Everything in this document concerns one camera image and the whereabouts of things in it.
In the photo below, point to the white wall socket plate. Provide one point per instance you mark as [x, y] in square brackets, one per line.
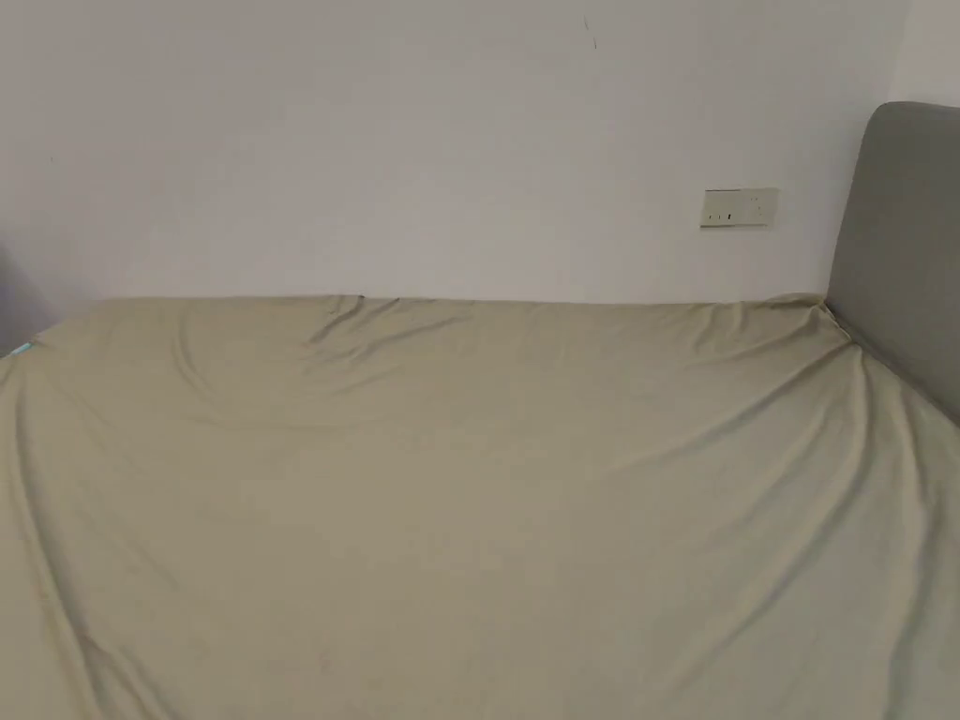
[739, 208]

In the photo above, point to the bed with beige sheet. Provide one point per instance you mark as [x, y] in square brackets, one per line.
[465, 510]

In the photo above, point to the grey padded headboard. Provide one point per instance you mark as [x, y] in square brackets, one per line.
[904, 247]

